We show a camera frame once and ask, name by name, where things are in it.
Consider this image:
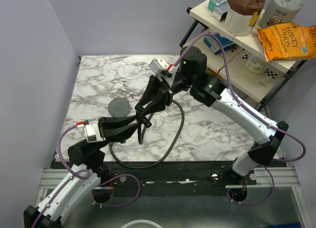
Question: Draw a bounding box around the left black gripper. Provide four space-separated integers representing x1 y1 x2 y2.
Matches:
92 114 142 152

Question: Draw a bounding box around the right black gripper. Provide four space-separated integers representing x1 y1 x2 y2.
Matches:
134 72 195 118

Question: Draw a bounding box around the grey shower head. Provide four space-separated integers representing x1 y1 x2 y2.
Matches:
108 98 130 117

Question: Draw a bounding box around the black T-shaped fitting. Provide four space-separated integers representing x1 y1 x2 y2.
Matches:
138 114 153 128

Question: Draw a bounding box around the black metal shower hose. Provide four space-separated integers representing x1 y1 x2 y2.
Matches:
108 99 185 169

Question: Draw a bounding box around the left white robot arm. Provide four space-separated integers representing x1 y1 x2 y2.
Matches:
23 115 141 228

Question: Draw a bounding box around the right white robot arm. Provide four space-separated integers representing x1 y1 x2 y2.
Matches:
135 46 289 185

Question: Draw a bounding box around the orange snack bag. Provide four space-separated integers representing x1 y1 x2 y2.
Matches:
206 67 220 77

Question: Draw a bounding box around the blue box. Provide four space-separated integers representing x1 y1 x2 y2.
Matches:
203 33 236 56

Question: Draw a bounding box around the cream three-tier shelf rack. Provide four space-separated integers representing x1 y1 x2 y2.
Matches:
180 0 305 110

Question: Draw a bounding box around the white round rim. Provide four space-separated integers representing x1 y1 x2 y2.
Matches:
121 220 162 228

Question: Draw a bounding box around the silver small box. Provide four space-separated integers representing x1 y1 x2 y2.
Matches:
212 3 228 22

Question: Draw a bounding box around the teal small box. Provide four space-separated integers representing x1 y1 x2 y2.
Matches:
208 0 227 12

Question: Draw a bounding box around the yellow clip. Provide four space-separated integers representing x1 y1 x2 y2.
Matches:
249 11 259 28

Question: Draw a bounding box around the white cup brown lid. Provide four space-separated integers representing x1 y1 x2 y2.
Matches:
225 0 265 36

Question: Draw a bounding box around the orange honey dijon bag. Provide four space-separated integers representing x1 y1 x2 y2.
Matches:
257 22 316 62

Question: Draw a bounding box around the grey cylindrical canister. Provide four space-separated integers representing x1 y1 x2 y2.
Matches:
259 0 305 29

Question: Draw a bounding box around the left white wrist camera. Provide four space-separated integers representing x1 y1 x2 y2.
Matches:
76 120 103 143

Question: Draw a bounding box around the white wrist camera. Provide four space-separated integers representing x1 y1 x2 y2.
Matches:
149 59 178 87
76 120 103 143

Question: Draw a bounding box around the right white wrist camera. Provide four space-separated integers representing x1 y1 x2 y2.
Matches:
149 59 178 87

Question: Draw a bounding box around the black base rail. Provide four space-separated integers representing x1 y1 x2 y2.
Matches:
79 160 257 198

